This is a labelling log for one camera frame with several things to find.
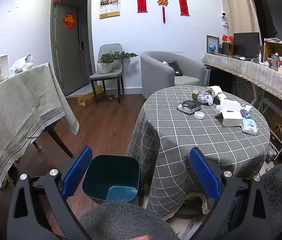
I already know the long desk beige fringed cloth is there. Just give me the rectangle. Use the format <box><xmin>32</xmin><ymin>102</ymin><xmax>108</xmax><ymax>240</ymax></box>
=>
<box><xmin>202</xmin><ymin>52</ymin><xmax>282</xmax><ymax>113</ymax></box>

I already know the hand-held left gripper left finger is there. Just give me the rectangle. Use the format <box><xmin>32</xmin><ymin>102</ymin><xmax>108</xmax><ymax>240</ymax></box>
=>
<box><xmin>7</xmin><ymin>145</ymin><xmax>93</xmax><ymax>240</ymax></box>

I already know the black white snack bag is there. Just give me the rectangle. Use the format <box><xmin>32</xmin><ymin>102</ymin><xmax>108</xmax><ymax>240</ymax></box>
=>
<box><xmin>177</xmin><ymin>100</ymin><xmax>202</xmax><ymax>115</ymax></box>

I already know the picture frame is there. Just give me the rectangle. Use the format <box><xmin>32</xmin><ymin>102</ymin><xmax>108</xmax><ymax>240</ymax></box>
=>
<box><xmin>206</xmin><ymin>35</ymin><xmax>220</xmax><ymax>55</ymax></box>

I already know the silver foil wrapper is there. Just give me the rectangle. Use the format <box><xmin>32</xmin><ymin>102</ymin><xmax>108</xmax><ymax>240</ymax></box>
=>
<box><xmin>197</xmin><ymin>92</ymin><xmax>214</xmax><ymax>106</ymax></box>

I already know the table with beige tablecloth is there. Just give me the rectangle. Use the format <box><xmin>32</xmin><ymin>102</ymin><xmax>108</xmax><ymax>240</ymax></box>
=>
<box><xmin>0</xmin><ymin>62</ymin><xmax>80</xmax><ymax>220</ymax></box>

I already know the blue white tissue packet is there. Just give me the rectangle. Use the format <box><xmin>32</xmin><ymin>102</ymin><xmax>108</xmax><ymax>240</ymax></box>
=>
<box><xmin>241</xmin><ymin>117</ymin><xmax>259</xmax><ymax>136</ymax></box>

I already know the flat cardboard box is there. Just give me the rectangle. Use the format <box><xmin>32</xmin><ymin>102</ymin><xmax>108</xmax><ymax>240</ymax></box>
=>
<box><xmin>77</xmin><ymin>85</ymin><xmax>105</xmax><ymax>107</ymax></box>

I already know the dark teal waste bin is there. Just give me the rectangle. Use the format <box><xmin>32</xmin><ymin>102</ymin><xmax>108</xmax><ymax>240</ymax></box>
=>
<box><xmin>82</xmin><ymin>154</ymin><xmax>141</xmax><ymax>203</ymax></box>

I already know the plastic bag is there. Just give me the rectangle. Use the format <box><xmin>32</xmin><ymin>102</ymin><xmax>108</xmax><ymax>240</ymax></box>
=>
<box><xmin>8</xmin><ymin>54</ymin><xmax>34</xmax><ymax>75</ymax></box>

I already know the beige curtain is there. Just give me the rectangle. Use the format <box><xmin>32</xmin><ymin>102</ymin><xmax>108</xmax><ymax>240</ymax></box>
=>
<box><xmin>217</xmin><ymin>0</ymin><xmax>261</xmax><ymax>45</ymax></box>

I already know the red diamond door decoration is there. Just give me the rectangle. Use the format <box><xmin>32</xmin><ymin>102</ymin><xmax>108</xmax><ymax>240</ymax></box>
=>
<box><xmin>63</xmin><ymin>12</ymin><xmax>78</xmax><ymax>30</ymax></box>

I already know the grey dining chair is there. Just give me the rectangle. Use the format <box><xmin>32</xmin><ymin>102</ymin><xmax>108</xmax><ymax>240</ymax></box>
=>
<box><xmin>89</xmin><ymin>44</ymin><xmax>125</xmax><ymax>109</ymax></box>

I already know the black monitor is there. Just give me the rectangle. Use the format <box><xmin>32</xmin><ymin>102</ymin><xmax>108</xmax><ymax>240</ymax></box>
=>
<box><xmin>233</xmin><ymin>32</ymin><xmax>261</xmax><ymax>57</ymax></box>

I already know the wall calendar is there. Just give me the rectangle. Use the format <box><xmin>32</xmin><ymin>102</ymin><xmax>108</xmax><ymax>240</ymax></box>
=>
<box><xmin>99</xmin><ymin>0</ymin><xmax>120</xmax><ymax>20</ymax></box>

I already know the grey paper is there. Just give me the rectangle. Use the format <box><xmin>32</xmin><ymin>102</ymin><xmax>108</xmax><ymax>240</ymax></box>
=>
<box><xmin>240</xmin><ymin>104</ymin><xmax>253</xmax><ymax>118</ymax></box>

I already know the black handbag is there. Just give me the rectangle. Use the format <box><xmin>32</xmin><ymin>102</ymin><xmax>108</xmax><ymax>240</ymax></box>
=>
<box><xmin>168</xmin><ymin>61</ymin><xmax>183</xmax><ymax>77</ymax></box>

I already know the potted plant white pot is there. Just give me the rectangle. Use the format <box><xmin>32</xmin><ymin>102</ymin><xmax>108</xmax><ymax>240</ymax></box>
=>
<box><xmin>97</xmin><ymin>51</ymin><xmax>139</xmax><ymax>74</ymax></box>

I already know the brown speaker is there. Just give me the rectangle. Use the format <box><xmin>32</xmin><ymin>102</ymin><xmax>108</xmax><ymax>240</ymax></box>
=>
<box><xmin>222</xmin><ymin>42</ymin><xmax>234</xmax><ymax>55</ymax></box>

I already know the grey door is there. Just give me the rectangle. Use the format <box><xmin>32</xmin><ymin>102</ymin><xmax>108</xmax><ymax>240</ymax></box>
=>
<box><xmin>50</xmin><ymin>0</ymin><xmax>93</xmax><ymax>97</ymax></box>

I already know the white paper sheet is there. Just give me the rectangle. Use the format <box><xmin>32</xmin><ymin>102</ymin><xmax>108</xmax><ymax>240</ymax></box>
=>
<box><xmin>207</xmin><ymin>85</ymin><xmax>223</xmax><ymax>94</ymax></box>

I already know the round table grey checked tablecloth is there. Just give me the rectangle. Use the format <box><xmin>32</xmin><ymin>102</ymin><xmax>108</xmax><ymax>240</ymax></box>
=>
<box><xmin>126</xmin><ymin>85</ymin><xmax>271</xmax><ymax>220</ymax></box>

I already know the grey armchair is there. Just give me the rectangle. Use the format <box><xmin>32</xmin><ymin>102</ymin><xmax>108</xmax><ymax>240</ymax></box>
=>
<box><xmin>140</xmin><ymin>51</ymin><xmax>208</xmax><ymax>99</ymax></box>

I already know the white security camera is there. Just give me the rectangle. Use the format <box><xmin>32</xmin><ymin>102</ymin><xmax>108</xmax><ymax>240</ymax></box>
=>
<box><xmin>220</xmin><ymin>10</ymin><xmax>229</xmax><ymax>27</ymax></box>

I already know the white box with cables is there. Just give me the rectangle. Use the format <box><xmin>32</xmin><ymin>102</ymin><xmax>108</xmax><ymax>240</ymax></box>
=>
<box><xmin>268</xmin><ymin>136</ymin><xmax>282</xmax><ymax>160</ymax></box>

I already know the red hanging scroll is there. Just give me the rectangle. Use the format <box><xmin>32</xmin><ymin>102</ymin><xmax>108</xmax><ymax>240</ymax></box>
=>
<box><xmin>178</xmin><ymin>0</ymin><xmax>190</xmax><ymax>17</ymax></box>
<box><xmin>136</xmin><ymin>0</ymin><xmax>148</xmax><ymax>13</ymax></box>

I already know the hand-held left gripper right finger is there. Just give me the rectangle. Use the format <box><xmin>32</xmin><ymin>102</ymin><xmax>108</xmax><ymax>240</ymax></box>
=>
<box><xmin>190</xmin><ymin>146</ymin><xmax>274</xmax><ymax>240</ymax></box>

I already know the white cardboard box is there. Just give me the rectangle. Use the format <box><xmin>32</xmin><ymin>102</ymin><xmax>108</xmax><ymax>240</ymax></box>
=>
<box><xmin>215</xmin><ymin>110</ymin><xmax>243</xmax><ymax>127</ymax></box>

